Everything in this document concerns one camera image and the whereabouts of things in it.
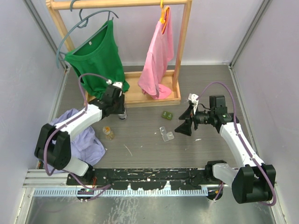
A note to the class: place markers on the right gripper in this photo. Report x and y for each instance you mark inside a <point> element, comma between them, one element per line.
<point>185,127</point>

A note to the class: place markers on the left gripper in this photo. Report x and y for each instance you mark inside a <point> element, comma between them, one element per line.
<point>121,110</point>

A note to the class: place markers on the white pill bottle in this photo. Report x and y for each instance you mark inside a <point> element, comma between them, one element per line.
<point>123,116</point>

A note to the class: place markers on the clear pill box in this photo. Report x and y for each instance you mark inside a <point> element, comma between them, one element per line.
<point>167,136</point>

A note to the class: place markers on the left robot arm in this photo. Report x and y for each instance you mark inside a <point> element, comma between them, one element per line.
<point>54,142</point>

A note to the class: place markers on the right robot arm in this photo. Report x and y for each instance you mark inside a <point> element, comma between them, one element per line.
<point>253,180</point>

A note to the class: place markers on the clear bottle with orange pills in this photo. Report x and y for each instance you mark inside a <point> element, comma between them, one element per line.
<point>109,134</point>

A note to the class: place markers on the green pill box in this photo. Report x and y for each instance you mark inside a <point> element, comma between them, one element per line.
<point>167,115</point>

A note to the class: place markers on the wooden clothes rack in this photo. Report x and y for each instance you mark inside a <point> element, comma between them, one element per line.
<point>134,97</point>

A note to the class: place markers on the green t-shirt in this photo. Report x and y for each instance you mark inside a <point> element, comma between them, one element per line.
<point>99,56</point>

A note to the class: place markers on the lavender cloth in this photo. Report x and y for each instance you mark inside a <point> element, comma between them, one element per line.
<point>86,150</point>

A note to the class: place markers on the pink t-shirt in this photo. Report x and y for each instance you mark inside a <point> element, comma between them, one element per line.
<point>160,53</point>

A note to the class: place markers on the orange-yellow plastic hanger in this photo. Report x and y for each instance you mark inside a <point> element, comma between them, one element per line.
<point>165,11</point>

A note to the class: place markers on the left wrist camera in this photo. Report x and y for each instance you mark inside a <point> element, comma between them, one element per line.
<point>114,85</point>

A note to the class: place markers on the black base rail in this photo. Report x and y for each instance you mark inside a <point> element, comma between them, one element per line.
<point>148,182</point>

